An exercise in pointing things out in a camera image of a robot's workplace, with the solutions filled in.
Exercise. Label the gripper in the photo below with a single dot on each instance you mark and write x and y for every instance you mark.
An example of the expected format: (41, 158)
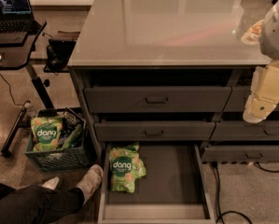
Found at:
(275, 34)

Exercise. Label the green rice chip bag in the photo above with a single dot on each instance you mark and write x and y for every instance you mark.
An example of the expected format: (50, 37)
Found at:
(126, 167)

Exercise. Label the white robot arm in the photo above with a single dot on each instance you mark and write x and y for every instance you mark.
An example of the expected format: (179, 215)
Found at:
(269, 38)

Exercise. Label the top right drawer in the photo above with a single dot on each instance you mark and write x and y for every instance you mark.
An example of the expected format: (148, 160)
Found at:
(238, 98)

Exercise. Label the top left drawer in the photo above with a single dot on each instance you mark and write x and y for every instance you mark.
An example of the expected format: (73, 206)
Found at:
(156, 99)

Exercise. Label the grey cabinet with counter top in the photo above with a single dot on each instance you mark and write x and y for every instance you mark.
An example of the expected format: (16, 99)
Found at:
(155, 43)

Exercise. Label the bottom right drawer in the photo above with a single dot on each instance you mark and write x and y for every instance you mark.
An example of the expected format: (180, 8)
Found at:
(239, 153)

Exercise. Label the open bottom left drawer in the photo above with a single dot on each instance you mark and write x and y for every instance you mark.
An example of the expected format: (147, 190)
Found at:
(172, 192)

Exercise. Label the middle left drawer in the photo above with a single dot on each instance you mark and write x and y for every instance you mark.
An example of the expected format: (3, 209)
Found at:
(153, 130)

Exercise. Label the black kettle chip bag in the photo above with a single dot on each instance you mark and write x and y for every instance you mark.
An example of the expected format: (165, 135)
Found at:
(70, 120)

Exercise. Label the green snack bag in crate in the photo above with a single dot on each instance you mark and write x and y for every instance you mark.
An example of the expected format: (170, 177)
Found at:
(74, 137)

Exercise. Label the green chip bag in crate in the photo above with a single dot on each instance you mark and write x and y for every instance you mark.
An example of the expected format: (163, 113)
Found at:
(46, 132)

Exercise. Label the dark plastic crate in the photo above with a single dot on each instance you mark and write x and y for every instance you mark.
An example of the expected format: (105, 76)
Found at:
(59, 159)

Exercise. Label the right white slipper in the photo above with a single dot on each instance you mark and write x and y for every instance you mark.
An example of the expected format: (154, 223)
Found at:
(91, 181)

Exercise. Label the white slipper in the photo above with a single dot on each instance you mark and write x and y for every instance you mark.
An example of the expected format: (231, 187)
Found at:
(52, 183)
(91, 181)

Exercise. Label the left white slipper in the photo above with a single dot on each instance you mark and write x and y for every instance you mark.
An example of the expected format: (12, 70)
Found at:
(52, 183)

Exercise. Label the black laptop stand desk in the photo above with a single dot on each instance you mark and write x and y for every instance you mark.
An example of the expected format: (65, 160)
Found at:
(16, 58)

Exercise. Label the black laptop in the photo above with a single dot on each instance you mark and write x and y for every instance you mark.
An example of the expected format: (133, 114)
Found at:
(16, 16)

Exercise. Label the person leg in black trousers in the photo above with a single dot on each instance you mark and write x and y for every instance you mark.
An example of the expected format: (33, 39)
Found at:
(37, 205)

